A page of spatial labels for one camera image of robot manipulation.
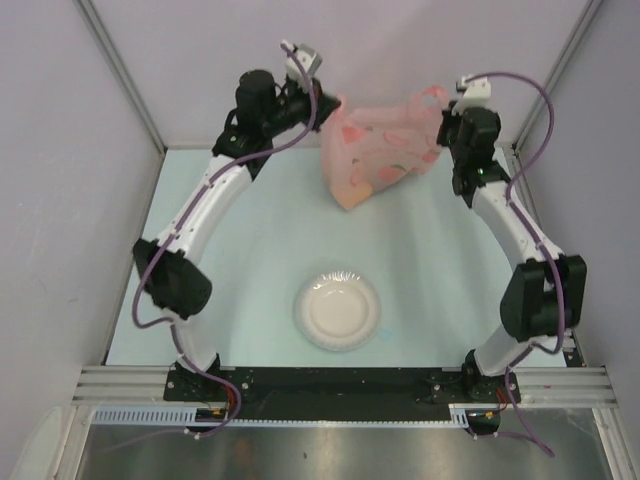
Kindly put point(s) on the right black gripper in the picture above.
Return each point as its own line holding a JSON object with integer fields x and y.
{"x": 448, "y": 119}

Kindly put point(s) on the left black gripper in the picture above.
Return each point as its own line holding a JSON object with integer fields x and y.
{"x": 324, "y": 105}

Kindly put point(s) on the pink plastic bag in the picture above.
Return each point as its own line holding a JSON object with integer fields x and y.
{"x": 366, "y": 150}

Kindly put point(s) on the white paper plate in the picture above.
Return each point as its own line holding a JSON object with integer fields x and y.
{"x": 338, "y": 310}

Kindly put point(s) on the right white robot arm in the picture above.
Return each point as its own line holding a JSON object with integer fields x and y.
{"x": 544, "y": 296}

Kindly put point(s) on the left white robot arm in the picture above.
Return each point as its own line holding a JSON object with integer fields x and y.
{"x": 172, "y": 288}

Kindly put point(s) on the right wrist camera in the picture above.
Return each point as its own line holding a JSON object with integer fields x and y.
{"x": 473, "y": 92}

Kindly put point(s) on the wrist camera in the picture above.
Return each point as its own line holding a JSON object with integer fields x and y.
{"x": 302, "y": 60}
{"x": 473, "y": 92}

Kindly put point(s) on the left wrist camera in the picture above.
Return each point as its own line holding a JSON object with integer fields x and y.
{"x": 302, "y": 60}

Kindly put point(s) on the aluminium frame rail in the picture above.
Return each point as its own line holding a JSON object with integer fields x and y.
{"x": 113, "y": 59}

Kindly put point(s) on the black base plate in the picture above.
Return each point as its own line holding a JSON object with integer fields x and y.
{"x": 362, "y": 394}

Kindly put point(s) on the white cable duct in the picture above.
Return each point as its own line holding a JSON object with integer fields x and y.
{"x": 172, "y": 416}

